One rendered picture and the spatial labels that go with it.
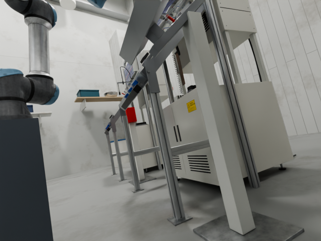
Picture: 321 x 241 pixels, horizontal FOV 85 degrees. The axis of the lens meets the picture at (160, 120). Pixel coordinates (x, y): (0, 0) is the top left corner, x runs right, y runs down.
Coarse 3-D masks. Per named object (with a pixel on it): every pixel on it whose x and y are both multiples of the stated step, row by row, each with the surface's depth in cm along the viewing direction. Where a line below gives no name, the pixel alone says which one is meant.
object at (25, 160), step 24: (0, 120) 63; (24, 120) 67; (0, 144) 62; (24, 144) 66; (0, 168) 60; (24, 168) 64; (0, 192) 59; (24, 192) 63; (0, 216) 58; (24, 216) 61; (48, 216) 65; (0, 240) 57; (24, 240) 60; (48, 240) 64
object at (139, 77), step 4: (136, 76) 94; (140, 76) 92; (140, 80) 95; (144, 80) 93; (140, 84) 99; (128, 88) 111; (124, 96) 125; (136, 96) 114; (124, 100) 132; (132, 100) 124; (120, 104) 143
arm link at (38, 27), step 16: (32, 0) 81; (32, 16) 83; (48, 16) 88; (32, 32) 84; (48, 32) 90; (32, 48) 83; (48, 48) 88; (32, 64) 83; (48, 64) 87; (32, 80) 79; (48, 80) 85; (48, 96) 85
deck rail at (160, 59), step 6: (180, 30) 102; (174, 36) 100; (180, 36) 102; (174, 42) 99; (168, 48) 97; (162, 54) 95; (168, 54) 96; (156, 60) 92; (162, 60) 94; (156, 66) 92; (144, 72) 88
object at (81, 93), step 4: (80, 92) 469; (84, 92) 475; (88, 92) 482; (92, 92) 488; (96, 92) 495; (80, 96) 468; (84, 96) 473; (88, 96) 479; (92, 96) 486; (96, 96) 493
